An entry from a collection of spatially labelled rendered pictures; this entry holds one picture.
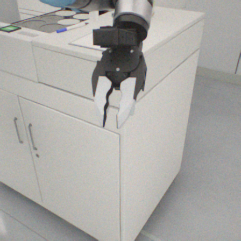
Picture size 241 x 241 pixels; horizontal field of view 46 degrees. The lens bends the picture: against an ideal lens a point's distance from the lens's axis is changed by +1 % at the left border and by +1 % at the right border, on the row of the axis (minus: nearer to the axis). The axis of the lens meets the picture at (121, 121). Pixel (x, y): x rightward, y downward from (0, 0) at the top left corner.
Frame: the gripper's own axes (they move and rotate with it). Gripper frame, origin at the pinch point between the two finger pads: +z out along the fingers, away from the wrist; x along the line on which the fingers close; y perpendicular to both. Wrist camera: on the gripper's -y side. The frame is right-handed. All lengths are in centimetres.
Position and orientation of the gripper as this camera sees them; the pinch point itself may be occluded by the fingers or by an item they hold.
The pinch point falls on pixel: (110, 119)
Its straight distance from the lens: 47.9
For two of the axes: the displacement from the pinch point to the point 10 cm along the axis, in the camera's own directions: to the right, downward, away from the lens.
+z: -1.6, 9.4, -2.9
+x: -9.6, -0.8, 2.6
